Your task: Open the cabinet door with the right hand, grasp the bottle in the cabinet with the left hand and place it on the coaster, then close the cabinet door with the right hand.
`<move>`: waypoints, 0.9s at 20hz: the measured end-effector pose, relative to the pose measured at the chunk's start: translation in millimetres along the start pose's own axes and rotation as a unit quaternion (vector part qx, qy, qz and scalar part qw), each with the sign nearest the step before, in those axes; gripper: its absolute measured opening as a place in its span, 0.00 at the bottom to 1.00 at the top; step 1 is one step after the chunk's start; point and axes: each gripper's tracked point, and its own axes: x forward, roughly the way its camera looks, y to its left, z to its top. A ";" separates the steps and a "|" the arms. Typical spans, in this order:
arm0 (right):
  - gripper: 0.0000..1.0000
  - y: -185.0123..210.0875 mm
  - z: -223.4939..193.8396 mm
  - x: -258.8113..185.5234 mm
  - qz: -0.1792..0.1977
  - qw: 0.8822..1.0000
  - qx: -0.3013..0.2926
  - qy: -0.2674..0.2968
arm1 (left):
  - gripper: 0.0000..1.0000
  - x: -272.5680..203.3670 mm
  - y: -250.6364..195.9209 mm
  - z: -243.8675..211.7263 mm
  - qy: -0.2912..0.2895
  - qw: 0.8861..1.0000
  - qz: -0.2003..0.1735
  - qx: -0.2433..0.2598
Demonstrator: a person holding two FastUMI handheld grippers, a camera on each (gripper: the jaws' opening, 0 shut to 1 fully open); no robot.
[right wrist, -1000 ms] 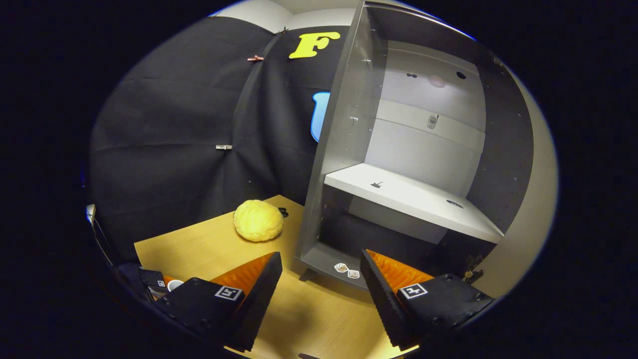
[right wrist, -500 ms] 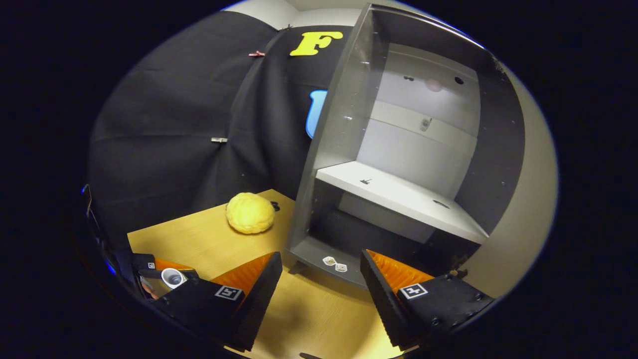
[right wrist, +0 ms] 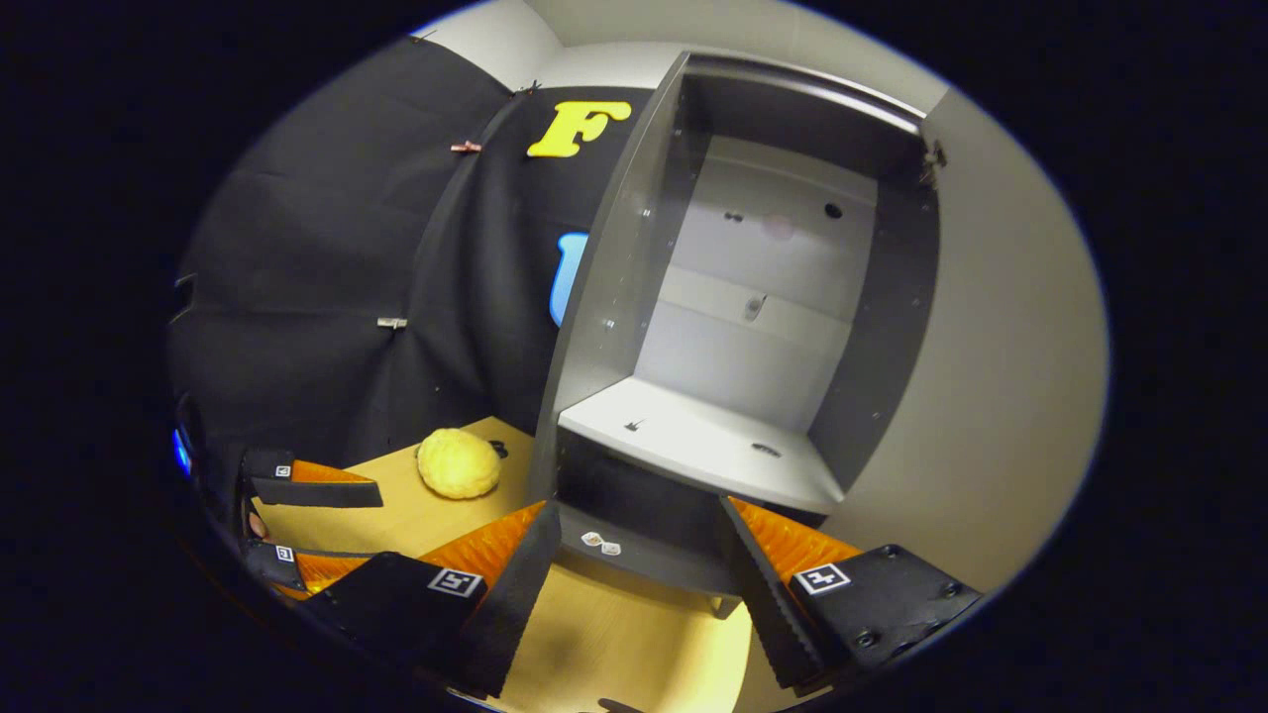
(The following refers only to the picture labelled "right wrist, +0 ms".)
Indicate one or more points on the yellow bumpy round object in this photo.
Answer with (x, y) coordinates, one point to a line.
(456, 465)

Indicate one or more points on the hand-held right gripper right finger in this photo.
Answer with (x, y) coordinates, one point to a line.
(768, 609)

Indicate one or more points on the black backdrop cloth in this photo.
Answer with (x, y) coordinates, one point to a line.
(317, 248)

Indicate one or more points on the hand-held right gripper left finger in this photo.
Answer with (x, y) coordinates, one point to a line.
(510, 604)

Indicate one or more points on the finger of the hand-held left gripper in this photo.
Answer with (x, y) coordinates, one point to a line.
(327, 572)
(317, 492)

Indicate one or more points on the dark grey cabinet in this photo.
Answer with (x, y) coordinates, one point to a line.
(604, 297)

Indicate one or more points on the white cabinet shelf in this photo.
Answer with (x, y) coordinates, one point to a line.
(693, 436)

